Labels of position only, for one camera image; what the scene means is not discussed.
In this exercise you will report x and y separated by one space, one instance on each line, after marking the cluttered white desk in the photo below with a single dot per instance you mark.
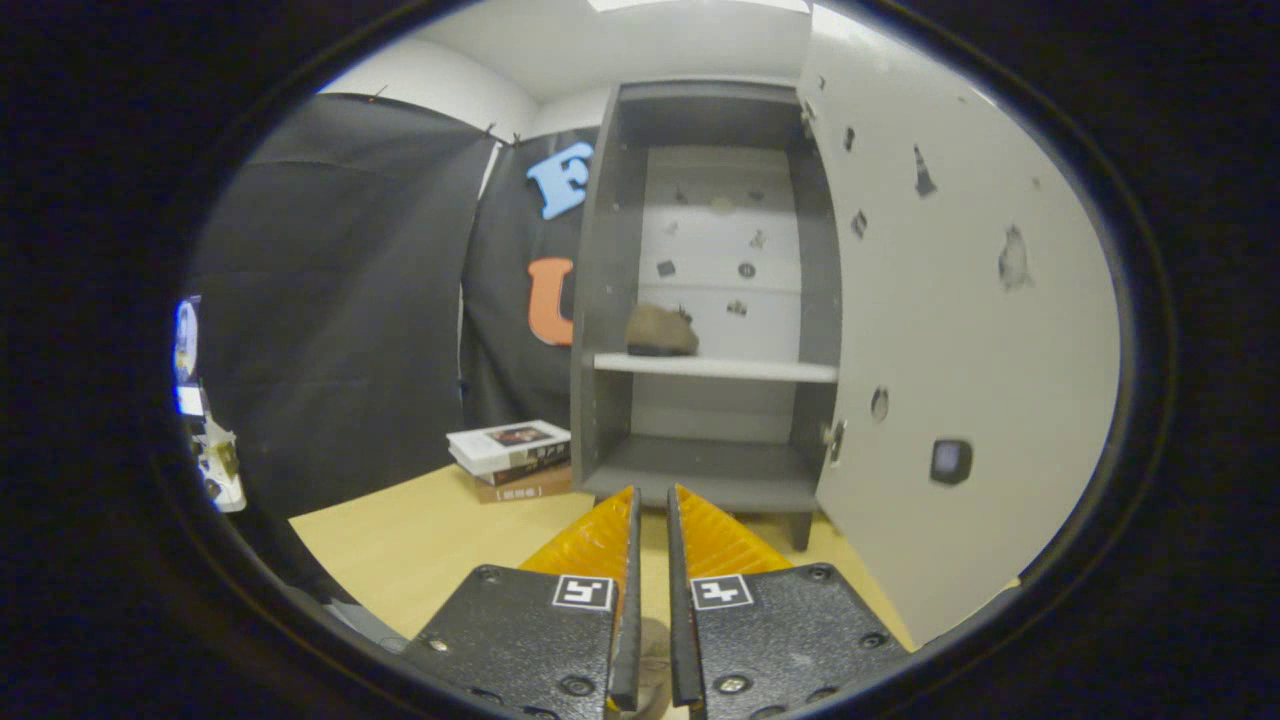
222 470

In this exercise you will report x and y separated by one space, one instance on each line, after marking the white book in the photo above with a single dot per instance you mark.
500 445

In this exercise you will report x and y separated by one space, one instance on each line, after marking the brown fuzzy shoe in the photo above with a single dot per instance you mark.
655 660
660 335

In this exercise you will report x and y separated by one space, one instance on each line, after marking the computer monitor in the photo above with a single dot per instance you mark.
186 340

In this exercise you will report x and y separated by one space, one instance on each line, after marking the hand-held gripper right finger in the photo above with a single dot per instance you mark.
682 640

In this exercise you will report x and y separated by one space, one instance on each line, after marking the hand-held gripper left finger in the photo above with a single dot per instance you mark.
627 640

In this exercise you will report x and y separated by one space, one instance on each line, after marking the black backdrop cloth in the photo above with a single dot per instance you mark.
330 300

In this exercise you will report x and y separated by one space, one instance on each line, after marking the brown book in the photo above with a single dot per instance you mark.
525 490

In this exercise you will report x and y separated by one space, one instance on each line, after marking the beige shoe cabinet door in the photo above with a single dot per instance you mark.
960 350

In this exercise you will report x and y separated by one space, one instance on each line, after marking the grey shoe cabinet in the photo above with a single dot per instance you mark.
600 420

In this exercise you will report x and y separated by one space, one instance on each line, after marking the long ceiling light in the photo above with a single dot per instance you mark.
700 5

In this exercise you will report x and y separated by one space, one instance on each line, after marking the dark book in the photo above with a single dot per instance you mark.
540 465

